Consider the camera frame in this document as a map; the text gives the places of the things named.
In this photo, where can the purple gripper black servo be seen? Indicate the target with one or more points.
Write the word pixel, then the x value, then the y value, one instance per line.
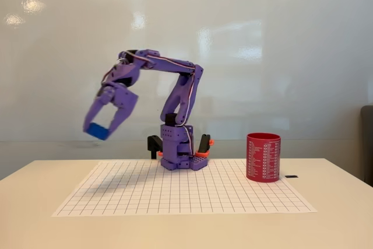
pixel 115 97

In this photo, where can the blue toy brick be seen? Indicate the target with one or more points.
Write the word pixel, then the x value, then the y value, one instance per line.
pixel 97 131

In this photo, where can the purple robot arm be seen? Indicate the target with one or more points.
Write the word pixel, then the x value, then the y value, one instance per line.
pixel 178 94

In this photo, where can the red cup white print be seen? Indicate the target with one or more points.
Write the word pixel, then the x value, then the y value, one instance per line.
pixel 263 158

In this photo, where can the black orange table clamp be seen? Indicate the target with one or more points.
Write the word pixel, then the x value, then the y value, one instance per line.
pixel 154 143
pixel 204 144

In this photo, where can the white grid paper sheet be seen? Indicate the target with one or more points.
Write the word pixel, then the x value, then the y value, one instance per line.
pixel 180 193

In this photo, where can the small flat black piece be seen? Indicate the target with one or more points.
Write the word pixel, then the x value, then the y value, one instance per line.
pixel 291 176

